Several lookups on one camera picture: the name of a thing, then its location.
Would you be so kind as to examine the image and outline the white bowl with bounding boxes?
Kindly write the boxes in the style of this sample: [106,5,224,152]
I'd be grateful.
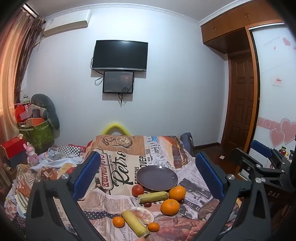
[16,195,28,220]

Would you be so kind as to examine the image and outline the white wardrobe door with hearts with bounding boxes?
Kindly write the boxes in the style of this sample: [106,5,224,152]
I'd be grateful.
[248,22,296,163]

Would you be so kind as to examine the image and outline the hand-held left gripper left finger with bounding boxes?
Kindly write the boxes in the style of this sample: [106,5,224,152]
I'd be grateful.
[25,151,109,241]

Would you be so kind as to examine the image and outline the yellow curved object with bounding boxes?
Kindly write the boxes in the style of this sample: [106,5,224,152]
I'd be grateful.
[101,122,131,136]

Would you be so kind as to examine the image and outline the light blue cloth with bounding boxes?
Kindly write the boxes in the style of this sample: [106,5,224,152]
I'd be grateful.
[37,148,82,168]

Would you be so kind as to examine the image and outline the grey plush pillow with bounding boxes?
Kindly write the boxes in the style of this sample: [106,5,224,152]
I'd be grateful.
[31,94,60,129]

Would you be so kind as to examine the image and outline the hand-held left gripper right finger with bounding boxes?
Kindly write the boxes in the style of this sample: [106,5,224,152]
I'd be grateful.
[193,151,272,241]

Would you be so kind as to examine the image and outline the dark grey round plate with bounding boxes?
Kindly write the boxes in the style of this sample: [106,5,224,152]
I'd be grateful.
[136,165,178,191]

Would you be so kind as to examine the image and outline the orange box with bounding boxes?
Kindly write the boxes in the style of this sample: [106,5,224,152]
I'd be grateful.
[25,118,45,127]

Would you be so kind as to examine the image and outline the peeled pomelo piece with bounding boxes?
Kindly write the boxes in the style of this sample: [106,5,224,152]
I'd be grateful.
[128,207,154,225]

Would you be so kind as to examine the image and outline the large orange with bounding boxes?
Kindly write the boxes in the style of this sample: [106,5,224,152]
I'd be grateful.
[160,199,180,216]
[169,186,186,201]

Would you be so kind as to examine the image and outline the red flat box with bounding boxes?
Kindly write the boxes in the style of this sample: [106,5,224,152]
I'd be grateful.
[1,137,27,161]

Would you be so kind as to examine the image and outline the corn cob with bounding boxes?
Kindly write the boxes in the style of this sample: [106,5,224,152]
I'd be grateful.
[138,191,169,204]
[121,210,150,238]

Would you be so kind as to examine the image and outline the red gift boxes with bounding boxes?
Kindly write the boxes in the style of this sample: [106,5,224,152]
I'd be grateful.
[14,103,33,124]

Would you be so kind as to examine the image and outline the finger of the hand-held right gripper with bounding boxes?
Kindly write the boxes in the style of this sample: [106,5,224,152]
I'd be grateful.
[250,140,286,173]
[229,148,263,183]

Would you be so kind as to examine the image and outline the red tomato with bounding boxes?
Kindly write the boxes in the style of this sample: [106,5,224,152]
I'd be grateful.
[132,184,145,196]

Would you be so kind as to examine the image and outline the small black wall monitor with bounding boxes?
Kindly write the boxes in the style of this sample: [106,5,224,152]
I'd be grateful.
[103,71,134,94]

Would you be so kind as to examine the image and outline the black wall television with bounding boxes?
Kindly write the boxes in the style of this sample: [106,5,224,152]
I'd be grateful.
[91,40,148,72]

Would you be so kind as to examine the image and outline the striped patterned bedding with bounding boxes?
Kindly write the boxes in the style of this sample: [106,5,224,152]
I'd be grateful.
[5,162,71,210]

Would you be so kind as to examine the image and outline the blue chair back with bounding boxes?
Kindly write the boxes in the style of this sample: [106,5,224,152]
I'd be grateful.
[180,133,194,154]

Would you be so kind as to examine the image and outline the green patterned bag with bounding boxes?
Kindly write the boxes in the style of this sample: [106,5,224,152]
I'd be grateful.
[20,119,55,151]

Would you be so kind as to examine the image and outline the pink bunny toy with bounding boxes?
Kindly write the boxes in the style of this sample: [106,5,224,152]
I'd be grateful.
[23,142,39,166]

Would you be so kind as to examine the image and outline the black hanging cable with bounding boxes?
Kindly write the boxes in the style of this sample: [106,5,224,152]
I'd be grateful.
[117,87,135,107]

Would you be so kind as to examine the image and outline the brown wooden overhead cabinet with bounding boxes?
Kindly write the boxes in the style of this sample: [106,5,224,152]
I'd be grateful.
[201,0,285,54]

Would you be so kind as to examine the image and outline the printed newspaper pattern blanket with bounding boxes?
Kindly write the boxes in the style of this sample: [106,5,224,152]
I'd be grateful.
[76,134,243,241]

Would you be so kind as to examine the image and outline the small bottles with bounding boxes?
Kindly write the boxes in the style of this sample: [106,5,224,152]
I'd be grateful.
[278,146,296,161]

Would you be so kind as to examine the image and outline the brown wooden door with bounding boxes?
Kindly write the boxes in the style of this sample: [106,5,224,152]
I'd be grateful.
[221,52,255,151]

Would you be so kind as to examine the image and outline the white air conditioner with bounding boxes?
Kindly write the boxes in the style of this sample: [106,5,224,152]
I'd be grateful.
[43,10,92,37]

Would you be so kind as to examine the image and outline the black white checkered cloth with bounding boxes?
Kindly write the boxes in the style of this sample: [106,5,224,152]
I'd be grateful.
[57,144,89,158]

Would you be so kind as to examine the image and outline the brown and orange curtain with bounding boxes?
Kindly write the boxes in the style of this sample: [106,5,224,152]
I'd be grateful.
[0,5,46,144]

